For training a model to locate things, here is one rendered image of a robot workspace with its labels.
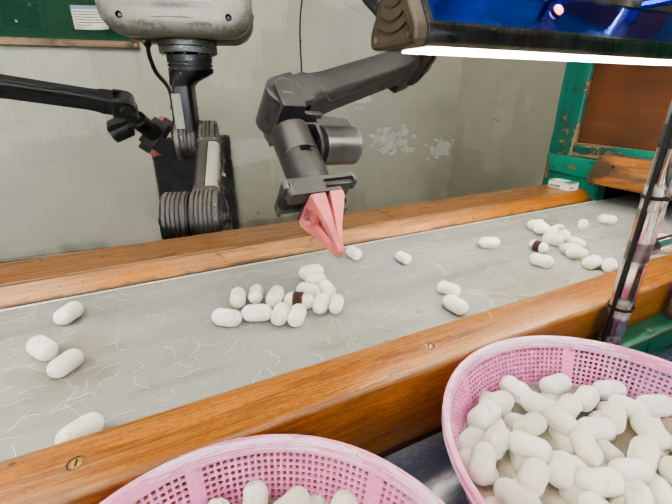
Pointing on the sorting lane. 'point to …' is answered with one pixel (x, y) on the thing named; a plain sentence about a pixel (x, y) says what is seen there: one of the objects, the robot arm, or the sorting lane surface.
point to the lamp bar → (526, 27)
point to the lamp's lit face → (535, 56)
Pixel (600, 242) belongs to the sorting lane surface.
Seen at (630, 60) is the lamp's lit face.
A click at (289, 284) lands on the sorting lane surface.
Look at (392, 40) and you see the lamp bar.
